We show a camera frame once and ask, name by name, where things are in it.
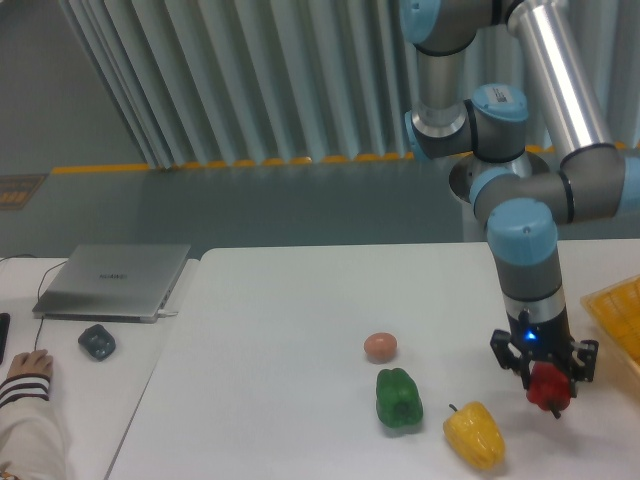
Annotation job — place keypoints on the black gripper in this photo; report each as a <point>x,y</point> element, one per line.
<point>549,341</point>

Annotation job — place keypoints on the red bell pepper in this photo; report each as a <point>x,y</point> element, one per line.
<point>549,389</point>

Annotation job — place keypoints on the striped cream sleeve forearm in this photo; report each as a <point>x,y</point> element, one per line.
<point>32,444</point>

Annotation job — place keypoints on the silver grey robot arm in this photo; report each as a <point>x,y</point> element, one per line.
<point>521,213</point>

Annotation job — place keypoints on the yellow plastic basket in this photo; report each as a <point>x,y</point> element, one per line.
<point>615,312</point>

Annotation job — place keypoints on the person's hand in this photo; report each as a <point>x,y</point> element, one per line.
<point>35,363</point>

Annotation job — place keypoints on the yellow bell pepper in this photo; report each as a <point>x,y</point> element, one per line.
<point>474,435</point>

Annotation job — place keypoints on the green bell pepper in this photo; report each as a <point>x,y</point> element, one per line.
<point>398,402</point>

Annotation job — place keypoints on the brown egg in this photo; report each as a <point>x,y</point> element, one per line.
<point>381,346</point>

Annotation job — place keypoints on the silver laptop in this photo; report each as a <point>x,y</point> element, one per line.
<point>114,282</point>

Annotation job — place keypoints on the white folding partition screen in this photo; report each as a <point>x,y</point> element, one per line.
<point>241,83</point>

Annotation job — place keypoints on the black phone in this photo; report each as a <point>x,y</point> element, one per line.
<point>5,320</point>

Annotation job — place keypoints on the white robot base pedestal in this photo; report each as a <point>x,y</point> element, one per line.
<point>465,171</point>

